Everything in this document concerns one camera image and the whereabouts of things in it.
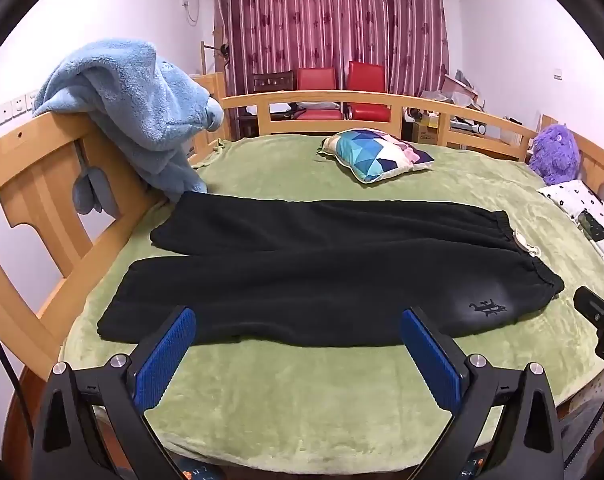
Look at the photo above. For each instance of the wooden bed frame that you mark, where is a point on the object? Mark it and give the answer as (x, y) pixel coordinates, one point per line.
(32, 160)

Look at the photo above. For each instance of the cluttered desk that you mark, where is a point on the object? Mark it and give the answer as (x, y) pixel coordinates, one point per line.
(464, 90)

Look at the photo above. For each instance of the dark green item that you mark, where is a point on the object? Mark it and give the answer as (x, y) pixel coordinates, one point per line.
(592, 225)

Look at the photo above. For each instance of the red striped curtain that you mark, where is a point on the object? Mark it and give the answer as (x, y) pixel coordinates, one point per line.
(332, 20)

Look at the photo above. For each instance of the white floral pillow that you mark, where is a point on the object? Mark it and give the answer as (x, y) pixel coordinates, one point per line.
(581, 205)

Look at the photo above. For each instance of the red chair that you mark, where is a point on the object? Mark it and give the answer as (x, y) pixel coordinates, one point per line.
(317, 80)
(365, 77)

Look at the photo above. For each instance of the black pants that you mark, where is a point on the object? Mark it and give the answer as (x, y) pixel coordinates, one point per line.
(307, 270)

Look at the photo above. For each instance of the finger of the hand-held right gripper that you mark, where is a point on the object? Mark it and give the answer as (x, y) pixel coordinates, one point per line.
(589, 302)

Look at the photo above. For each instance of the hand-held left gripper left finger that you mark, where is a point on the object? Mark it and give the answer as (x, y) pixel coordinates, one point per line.
(167, 355)

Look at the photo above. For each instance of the cardboard box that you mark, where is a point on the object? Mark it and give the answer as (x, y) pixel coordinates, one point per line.
(426, 130)

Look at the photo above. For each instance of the dark wooden chair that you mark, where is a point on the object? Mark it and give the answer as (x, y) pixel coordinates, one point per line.
(272, 82)

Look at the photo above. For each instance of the purple plush toy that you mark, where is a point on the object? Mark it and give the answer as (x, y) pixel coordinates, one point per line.
(554, 152)

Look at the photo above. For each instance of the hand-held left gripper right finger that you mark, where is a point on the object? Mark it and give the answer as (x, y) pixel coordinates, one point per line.
(429, 355)

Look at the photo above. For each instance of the green fleece blanket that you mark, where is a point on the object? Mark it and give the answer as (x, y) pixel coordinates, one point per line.
(302, 400)

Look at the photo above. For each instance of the geometric patterned pillow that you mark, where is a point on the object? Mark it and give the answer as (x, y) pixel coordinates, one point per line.
(376, 152)

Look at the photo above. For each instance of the white wall socket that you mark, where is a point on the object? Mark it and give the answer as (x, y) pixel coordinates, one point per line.
(32, 100)
(18, 106)
(4, 114)

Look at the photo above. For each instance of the wooden clothes rack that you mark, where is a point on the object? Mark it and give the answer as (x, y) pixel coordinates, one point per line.
(217, 55)

